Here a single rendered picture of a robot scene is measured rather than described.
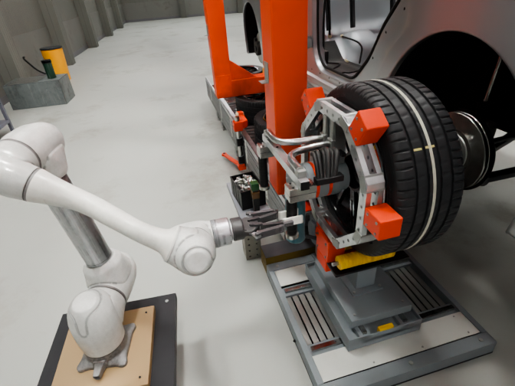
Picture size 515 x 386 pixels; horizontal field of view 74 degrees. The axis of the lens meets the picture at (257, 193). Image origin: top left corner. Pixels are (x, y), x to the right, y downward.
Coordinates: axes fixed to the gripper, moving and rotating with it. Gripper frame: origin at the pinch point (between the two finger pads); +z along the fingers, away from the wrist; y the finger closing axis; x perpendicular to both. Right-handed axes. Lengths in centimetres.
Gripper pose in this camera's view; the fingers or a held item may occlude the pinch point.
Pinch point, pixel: (290, 217)
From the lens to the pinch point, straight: 114.5
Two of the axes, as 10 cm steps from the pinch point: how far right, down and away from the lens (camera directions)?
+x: -0.6, -8.5, -5.3
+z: 9.6, -1.9, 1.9
